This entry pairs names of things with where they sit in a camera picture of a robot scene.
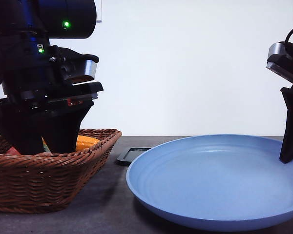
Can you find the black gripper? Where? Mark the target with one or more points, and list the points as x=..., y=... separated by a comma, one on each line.
x=62, y=109
x=283, y=65

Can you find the brown wicker basket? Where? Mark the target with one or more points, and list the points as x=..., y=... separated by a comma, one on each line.
x=47, y=182

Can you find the blue plate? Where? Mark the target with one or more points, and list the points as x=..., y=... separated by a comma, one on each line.
x=214, y=183

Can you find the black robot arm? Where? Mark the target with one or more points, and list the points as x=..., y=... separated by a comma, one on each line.
x=26, y=27

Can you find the red radish with leaves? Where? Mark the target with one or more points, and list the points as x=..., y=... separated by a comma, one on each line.
x=13, y=151

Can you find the yellow corn cob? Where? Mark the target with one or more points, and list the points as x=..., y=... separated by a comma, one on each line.
x=85, y=142

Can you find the black tray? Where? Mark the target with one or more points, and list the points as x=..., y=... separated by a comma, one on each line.
x=131, y=154

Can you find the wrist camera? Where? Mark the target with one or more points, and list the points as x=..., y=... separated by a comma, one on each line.
x=280, y=53
x=74, y=67

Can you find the white wall socket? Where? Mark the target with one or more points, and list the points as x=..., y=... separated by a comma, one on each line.
x=99, y=11

